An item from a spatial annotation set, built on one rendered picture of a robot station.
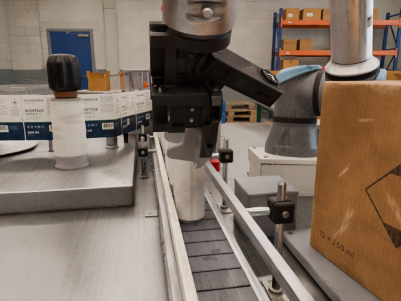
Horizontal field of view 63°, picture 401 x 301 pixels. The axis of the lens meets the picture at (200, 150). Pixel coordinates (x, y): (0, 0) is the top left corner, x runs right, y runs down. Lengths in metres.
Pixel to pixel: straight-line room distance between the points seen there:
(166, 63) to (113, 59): 8.41
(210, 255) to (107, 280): 0.16
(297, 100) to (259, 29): 7.94
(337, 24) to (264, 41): 8.00
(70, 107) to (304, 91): 0.59
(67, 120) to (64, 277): 0.46
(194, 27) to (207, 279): 0.30
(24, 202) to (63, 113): 0.25
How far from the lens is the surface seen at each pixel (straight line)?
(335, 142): 0.51
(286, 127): 0.89
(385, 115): 0.45
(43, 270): 0.61
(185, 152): 0.44
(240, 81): 0.39
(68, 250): 0.65
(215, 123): 0.38
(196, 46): 0.34
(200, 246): 0.51
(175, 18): 0.34
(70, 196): 0.80
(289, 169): 0.85
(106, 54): 8.80
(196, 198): 0.57
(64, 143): 0.93
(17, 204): 0.84
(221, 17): 0.33
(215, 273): 0.46
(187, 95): 0.37
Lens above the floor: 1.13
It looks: 13 degrees down
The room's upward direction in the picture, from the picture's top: straight up
